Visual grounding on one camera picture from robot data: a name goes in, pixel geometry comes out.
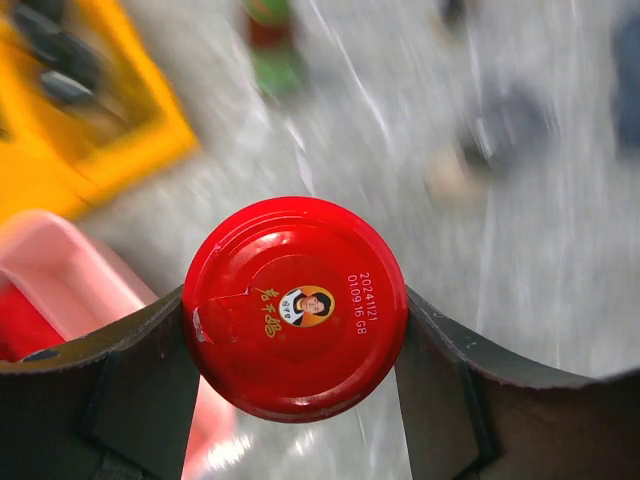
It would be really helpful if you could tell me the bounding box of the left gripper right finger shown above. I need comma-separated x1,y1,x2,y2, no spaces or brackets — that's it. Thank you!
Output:
395,292,639,479

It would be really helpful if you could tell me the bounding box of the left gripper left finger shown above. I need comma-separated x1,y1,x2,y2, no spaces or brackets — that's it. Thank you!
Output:
1,289,199,479

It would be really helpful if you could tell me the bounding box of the red-lid chili jar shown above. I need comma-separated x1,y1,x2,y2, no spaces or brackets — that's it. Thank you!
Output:
182,197,408,423

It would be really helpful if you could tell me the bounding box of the black-top brown pepper grinder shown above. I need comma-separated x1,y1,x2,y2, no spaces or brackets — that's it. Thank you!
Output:
34,31,128,130

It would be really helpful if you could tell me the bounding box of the black-top white salt grinder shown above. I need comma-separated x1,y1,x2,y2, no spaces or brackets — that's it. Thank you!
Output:
11,1,66,62

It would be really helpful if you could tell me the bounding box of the red packet in tray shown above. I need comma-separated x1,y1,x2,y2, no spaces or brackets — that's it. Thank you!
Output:
0,284,64,362

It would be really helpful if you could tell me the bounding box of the pink divided tray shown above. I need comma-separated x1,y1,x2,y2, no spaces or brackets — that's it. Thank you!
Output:
1,210,233,479

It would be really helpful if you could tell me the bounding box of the yellow compartment bin organizer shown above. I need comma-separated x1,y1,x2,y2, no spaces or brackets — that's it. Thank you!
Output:
1,1,197,219

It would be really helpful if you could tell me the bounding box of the clear-cap salt grinder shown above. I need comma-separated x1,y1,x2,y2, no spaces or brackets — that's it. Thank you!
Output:
425,82,555,205

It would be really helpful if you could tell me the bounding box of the green label sauce bottle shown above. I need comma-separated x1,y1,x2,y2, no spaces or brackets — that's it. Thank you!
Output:
241,0,305,100

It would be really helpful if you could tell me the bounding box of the blue grey cloth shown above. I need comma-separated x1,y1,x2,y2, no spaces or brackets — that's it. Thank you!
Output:
611,10,639,158

